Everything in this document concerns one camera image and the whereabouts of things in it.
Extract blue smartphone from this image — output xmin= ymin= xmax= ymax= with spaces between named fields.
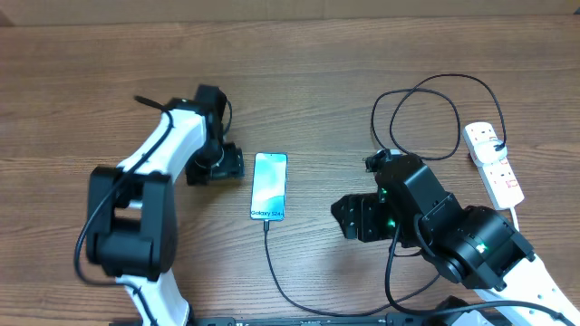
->
xmin=250 ymin=152 xmax=288 ymax=221

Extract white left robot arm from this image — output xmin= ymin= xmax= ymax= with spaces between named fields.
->
xmin=73 ymin=84 xmax=244 ymax=325

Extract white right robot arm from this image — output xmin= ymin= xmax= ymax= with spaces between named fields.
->
xmin=331 ymin=150 xmax=579 ymax=325

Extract white charger adapter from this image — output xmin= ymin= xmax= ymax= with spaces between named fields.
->
xmin=470 ymin=139 xmax=508 ymax=167

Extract white power strip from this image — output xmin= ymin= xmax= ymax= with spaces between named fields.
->
xmin=462 ymin=122 xmax=525 ymax=210

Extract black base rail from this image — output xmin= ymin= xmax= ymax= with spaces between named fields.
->
xmin=185 ymin=312 xmax=459 ymax=326

